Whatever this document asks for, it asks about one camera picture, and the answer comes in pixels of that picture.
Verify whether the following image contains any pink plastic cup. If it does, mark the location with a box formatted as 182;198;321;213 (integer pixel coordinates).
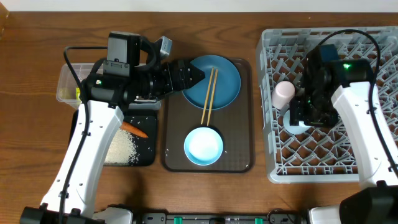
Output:
271;81;295;110

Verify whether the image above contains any orange carrot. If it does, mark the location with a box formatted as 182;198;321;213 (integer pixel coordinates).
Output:
120;121;148;138

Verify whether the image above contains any light blue bowl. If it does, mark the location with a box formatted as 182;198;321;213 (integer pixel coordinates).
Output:
183;126;224;166

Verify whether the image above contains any wooden chopstick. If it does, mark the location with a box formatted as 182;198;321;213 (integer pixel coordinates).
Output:
206;69;218;126
200;67;214;124

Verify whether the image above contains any light blue plastic cup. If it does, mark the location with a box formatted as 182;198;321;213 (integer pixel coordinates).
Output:
283;110;311;135

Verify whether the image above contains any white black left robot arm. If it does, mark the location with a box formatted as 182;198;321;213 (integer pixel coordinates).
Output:
20;32;205;223

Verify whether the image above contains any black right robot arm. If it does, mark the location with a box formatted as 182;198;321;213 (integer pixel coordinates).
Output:
289;56;397;223

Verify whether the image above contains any grey plastic dishwasher rack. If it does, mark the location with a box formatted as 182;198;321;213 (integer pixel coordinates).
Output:
256;26;397;184

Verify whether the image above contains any clear plastic waste bin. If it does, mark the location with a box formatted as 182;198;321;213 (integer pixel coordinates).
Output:
55;63;164;111

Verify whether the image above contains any dark blue plate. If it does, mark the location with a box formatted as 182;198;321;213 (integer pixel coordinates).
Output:
183;55;241;110

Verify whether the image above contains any black rectangular tray bin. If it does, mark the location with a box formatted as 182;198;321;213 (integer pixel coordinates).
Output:
67;108;158;167

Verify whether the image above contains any dark brown serving tray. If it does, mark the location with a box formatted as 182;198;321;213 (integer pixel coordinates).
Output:
162;58;254;173

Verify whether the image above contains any spilled white rice pile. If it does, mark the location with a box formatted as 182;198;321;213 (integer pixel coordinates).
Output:
104;129;140;166

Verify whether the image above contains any yellow green snack wrapper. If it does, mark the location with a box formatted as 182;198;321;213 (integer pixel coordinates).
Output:
75;87;81;101

